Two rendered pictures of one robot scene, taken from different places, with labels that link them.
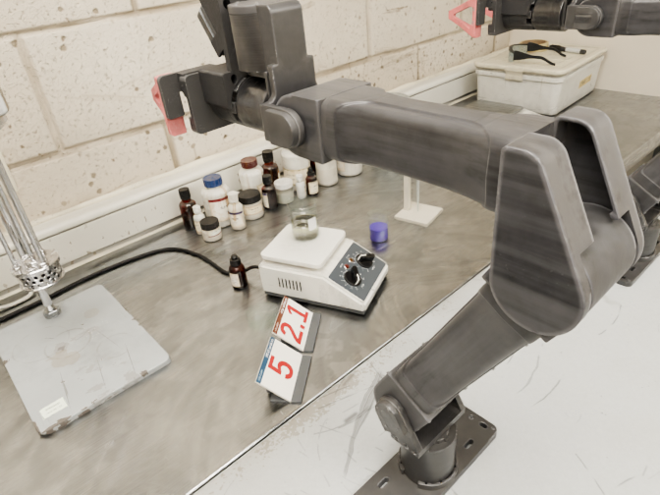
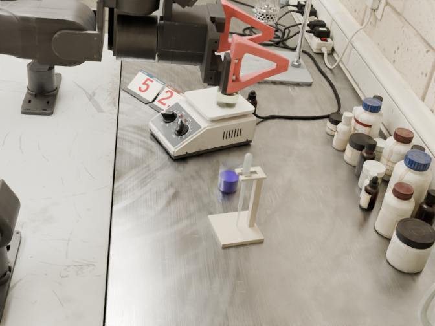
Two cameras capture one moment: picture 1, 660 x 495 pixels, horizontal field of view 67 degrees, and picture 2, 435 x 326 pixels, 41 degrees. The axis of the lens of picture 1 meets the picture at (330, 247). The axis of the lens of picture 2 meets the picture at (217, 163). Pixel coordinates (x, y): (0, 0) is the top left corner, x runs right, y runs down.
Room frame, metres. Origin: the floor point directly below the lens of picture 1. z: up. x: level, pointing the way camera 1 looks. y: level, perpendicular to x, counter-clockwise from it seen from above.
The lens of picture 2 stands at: (1.33, -0.94, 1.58)
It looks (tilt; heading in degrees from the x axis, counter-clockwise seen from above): 34 degrees down; 119
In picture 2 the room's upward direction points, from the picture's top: 8 degrees clockwise
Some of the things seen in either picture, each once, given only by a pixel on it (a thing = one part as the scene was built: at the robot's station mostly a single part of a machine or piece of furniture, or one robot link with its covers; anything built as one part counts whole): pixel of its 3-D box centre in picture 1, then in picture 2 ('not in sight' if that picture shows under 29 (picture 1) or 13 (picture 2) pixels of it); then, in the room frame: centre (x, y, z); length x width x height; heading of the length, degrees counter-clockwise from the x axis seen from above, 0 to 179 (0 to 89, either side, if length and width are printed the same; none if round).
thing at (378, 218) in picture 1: (378, 225); (229, 174); (0.90, -0.10, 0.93); 0.04 x 0.04 x 0.06
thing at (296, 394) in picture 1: (285, 368); (144, 86); (0.53, 0.08, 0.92); 0.09 x 0.06 x 0.04; 169
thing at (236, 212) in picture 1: (236, 210); (344, 130); (1.01, 0.20, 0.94); 0.03 x 0.03 x 0.09
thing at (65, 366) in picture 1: (76, 347); (254, 64); (0.64, 0.44, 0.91); 0.30 x 0.20 x 0.01; 39
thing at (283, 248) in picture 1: (303, 244); (219, 102); (0.76, 0.05, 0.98); 0.12 x 0.12 x 0.01; 63
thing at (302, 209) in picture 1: (302, 218); (229, 89); (0.79, 0.04, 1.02); 0.06 x 0.05 x 0.08; 65
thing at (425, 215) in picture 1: (418, 189); (239, 202); (0.98, -0.21, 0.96); 0.08 x 0.08 x 0.13; 52
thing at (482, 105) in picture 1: (495, 118); not in sight; (1.49, -0.55, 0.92); 0.26 x 0.19 x 0.05; 41
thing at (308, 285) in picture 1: (319, 266); (206, 121); (0.75, 0.02, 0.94); 0.22 x 0.13 x 0.08; 63
